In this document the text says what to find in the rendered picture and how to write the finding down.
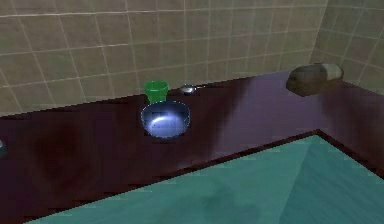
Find shiny blue metal bowl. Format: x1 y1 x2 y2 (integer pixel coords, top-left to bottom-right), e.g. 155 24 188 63
140 100 191 140

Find green cup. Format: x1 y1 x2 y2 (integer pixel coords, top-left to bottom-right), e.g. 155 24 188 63
143 80 170 104

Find silver metal spoon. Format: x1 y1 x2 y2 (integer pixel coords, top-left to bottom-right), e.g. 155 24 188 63
179 84 214 95

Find dark purple worktop counter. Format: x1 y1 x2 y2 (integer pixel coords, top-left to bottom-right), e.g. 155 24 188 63
0 68 384 224

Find brown bread loaf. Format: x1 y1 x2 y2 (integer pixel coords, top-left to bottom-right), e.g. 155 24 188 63
285 62 345 97

